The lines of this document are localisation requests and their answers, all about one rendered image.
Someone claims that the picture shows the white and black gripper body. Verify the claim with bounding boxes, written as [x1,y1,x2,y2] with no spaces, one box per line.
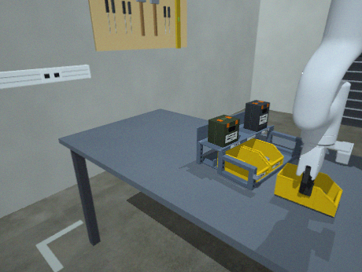
[296,139,327,180]

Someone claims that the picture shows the olive green case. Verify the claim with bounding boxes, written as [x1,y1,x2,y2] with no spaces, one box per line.
[208,115,240,147]

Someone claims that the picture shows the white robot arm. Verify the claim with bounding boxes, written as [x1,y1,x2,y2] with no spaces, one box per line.
[293,0,362,164]

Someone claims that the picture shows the yellow open-front bin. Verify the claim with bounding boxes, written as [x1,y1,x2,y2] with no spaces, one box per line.
[274,163,342,217]
[239,138,282,173]
[224,145,268,182]

